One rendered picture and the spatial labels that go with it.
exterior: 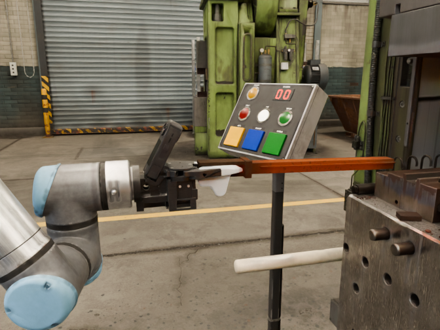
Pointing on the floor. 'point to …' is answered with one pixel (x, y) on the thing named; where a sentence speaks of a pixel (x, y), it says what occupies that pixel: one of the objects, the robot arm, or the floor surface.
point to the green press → (248, 60)
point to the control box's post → (277, 186)
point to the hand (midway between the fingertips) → (234, 165)
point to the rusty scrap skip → (347, 111)
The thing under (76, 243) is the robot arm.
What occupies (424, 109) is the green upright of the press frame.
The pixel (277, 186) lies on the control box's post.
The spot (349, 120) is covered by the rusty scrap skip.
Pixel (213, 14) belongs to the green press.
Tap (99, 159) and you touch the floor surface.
